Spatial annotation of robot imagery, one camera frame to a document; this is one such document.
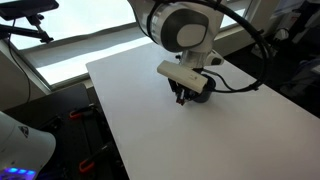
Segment orange handled clamp far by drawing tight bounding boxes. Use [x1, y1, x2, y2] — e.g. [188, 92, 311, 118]
[69, 105, 96, 120]

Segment red capped marker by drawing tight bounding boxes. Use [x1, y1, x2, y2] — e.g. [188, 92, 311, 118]
[178, 93, 185, 106]

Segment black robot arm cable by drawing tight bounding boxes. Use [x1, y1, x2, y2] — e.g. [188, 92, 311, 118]
[146, 0, 274, 94]

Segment black camera on stand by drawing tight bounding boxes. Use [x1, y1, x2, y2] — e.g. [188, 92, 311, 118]
[0, 0, 59, 20]

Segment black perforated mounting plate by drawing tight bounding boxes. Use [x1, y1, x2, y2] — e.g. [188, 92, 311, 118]
[36, 105, 129, 180]

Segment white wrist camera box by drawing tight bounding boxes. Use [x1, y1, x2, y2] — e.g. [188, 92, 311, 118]
[157, 60, 208, 93]

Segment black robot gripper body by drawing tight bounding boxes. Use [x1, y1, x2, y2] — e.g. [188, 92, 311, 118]
[168, 78, 193, 99]

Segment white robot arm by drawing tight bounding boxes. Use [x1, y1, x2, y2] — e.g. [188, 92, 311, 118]
[127, 0, 224, 104]

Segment black hanging cable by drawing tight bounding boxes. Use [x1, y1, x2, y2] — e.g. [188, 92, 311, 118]
[7, 19, 32, 103]

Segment orange handled clamp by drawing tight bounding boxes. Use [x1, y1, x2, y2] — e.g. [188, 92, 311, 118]
[78, 143, 113, 174]
[69, 105, 96, 120]

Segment orange handled clamp near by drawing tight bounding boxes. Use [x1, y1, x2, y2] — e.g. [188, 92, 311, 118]
[78, 143, 113, 174]

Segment white box on floor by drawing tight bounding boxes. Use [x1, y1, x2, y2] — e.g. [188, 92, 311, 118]
[251, 43, 277, 59]

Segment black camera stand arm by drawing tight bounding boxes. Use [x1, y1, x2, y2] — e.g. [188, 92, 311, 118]
[0, 14, 53, 43]

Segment dark green enamel mug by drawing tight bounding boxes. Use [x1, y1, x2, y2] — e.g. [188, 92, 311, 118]
[194, 75, 216, 103]

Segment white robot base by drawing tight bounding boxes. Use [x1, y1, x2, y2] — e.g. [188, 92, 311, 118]
[0, 112, 56, 180]

